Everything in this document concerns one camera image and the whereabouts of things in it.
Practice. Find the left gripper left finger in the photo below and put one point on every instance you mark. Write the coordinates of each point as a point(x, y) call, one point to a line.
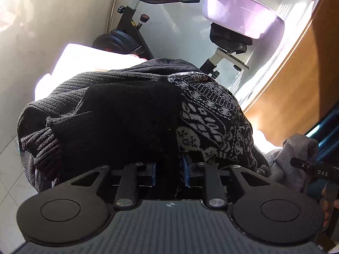
point(146, 174)

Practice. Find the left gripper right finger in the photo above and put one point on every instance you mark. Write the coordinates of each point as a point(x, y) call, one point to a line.
point(193, 173)

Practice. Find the black patterned knit sweater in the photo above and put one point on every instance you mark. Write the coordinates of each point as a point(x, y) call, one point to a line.
point(149, 113)

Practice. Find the wooden board panel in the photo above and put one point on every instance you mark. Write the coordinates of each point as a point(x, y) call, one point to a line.
point(305, 86)

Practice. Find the white folded bedding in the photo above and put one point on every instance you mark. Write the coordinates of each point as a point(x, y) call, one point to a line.
point(77, 59)

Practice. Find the black exercise bike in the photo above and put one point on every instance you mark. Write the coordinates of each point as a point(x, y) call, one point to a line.
point(174, 29)

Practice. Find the purple plastic basin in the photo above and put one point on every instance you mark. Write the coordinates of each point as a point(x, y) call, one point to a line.
point(249, 18)

